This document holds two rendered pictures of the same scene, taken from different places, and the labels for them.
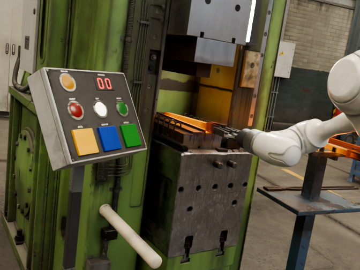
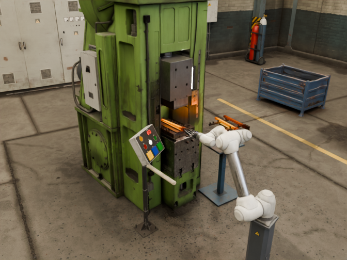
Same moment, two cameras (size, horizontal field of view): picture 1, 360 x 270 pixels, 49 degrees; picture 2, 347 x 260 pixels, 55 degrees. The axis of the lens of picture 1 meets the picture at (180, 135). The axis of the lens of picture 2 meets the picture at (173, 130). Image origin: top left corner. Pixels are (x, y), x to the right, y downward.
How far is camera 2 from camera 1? 2.13 m
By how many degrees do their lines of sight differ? 16
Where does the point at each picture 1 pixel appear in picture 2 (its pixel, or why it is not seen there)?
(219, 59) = (182, 104)
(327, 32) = not seen: outside the picture
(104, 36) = (139, 107)
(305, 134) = (216, 133)
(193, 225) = (181, 164)
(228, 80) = not seen: hidden behind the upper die
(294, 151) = (213, 142)
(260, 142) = (202, 139)
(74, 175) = not seen: hidden behind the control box
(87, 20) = (124, 91)
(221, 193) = (190, 150)
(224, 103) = (185, 111)
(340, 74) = (217, 142)
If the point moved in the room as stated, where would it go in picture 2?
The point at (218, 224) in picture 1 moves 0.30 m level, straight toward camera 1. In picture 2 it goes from (190, 161) to (191, 176)
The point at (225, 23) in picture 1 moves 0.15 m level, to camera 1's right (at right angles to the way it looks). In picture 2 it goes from (183, 91) to (197, 91)
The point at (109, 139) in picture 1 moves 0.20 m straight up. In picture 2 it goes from (155, 151) to (155, 132)
